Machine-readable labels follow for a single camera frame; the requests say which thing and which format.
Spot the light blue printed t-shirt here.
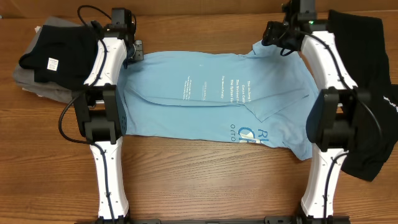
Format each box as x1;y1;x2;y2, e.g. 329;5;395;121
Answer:
118;43;318;160

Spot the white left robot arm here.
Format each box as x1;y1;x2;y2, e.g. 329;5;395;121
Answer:
73;24;137;223

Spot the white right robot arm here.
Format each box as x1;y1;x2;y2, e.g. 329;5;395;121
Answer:
262;20;370;224

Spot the black garment on right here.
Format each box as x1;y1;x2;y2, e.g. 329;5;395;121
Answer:
328;10;397;182

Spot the folded black garment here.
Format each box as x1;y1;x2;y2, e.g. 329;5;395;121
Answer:
19;25;98;91

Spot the folded grey garment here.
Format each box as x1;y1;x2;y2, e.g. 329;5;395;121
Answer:
13;17;98;103

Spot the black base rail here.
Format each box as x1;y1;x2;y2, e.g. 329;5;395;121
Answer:
76;215;351;224

